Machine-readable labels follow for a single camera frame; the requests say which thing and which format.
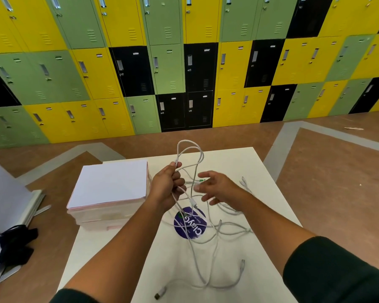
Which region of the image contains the person's left hand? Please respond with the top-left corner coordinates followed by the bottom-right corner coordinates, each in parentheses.
top-left (147, 162), bottom-right (187, 213)

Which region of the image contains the person's right hand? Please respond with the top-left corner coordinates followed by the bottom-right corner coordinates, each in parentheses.
top-left (194, 170), bottom-right (246, 207)

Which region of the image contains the looped white cable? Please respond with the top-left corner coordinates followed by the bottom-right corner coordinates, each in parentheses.
top-left (171, 140), bottom-right (209, 219)

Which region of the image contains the person's right forearm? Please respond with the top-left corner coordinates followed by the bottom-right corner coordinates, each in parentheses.
top-left (231, 190), bottom-right (317, 276)

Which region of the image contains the person's left forearm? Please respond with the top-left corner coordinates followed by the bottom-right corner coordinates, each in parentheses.
top-left (63, 199), bottom-right (175, 303)

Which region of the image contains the round blue sticker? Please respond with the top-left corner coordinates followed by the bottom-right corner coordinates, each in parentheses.
top-left (174, 206), bottom-right (208, 240)

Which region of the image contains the stack of white paper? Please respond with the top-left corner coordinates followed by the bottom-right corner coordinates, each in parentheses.
top-left (66, 159), bottom-right (149, 210)

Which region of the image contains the dark green right sleeve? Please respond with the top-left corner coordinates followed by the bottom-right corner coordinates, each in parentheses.
top-left (282, 236), bottom-right (379, 303)

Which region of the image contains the dark green sleeve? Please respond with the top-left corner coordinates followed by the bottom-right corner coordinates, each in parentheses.
top-left (49, 288), bottom-right (99, 303)
top-left (282, 236), bottom-right (379, 303)

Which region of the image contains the dark green left sleeve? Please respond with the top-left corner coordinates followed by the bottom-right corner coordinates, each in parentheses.
top-left (49, 288), bottom-right (99, 303)

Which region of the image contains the stack of white boards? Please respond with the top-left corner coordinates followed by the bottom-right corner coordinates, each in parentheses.
top-left (0, 154), bottom-right (47, 297)

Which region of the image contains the black cloth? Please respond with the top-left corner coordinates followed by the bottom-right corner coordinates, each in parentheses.
top-left (0, 225), bottom-right (39, 267)

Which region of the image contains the white cable with small connector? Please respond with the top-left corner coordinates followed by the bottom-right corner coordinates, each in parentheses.
top-left (205, 177), bottom-right (254, 238)

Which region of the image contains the white cable with silver plug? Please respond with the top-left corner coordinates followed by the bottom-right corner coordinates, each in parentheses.
top-left (154, 214), bottom-right (246, 301)

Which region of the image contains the wall of coloured lockers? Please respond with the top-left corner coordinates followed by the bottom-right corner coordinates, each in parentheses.
top-left (0, 0), bottom-right (379, 150)

